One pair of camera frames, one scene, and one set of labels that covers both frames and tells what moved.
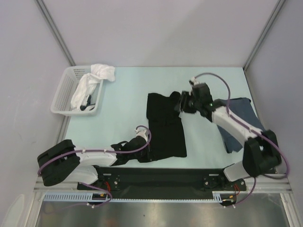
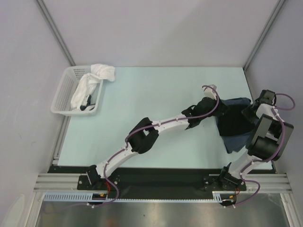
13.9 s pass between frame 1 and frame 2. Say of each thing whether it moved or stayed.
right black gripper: moved
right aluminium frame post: stayed
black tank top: moved
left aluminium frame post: stayed
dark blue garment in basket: stayed
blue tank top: stayed
